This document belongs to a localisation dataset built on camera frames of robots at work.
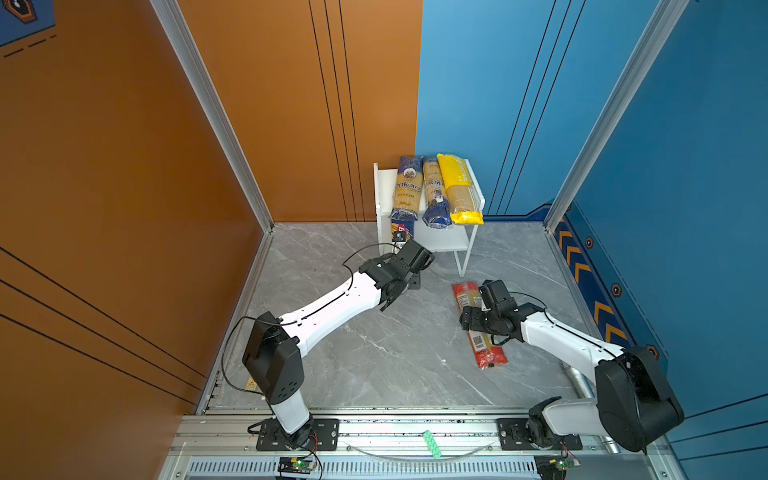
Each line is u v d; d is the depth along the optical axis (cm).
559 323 56
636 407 42
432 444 71
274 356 43
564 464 70
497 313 67
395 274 60
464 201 76
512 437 72
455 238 92
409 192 79
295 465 71
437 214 73
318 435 73
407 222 86
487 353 84
